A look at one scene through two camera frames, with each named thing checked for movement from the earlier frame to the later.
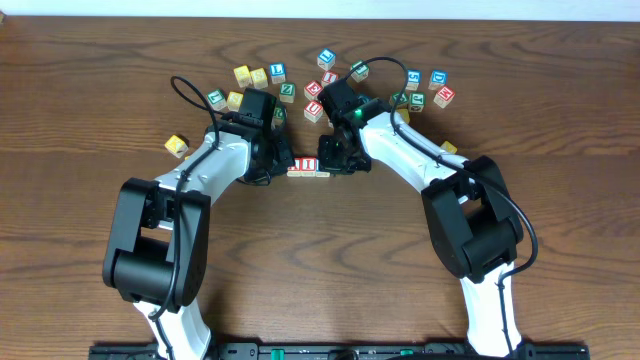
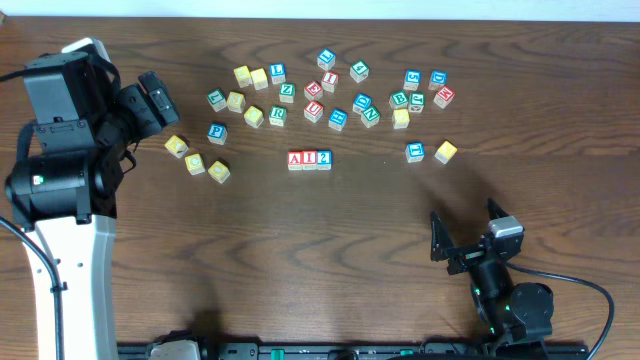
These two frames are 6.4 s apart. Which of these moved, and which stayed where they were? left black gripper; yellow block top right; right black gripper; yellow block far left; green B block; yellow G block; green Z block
Moved: left black gripper; right black gripper
Stayed: green B block; green Z block; yellow G block; yellow block top right; yellow block far left
